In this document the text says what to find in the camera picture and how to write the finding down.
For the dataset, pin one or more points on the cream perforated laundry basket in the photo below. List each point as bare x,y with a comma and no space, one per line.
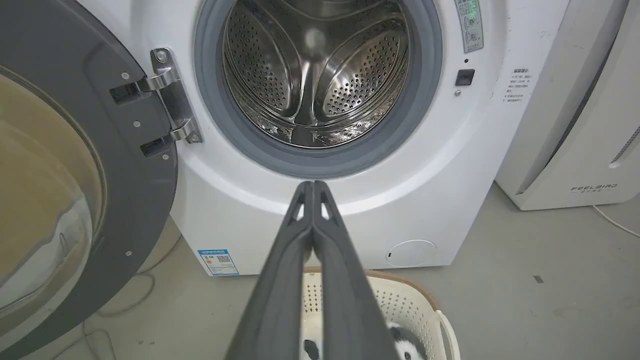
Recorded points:
405,305

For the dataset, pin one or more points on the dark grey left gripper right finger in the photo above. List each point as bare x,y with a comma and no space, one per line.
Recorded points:
345,300

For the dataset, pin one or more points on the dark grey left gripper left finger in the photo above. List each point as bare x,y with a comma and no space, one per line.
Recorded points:
280,295

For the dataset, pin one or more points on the white Feelbird appliance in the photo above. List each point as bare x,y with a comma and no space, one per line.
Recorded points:
575,115

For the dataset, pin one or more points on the white front-load washing machine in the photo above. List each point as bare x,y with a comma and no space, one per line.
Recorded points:
240,200

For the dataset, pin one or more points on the grey washing machine door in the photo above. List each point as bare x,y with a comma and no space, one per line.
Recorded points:
75,165

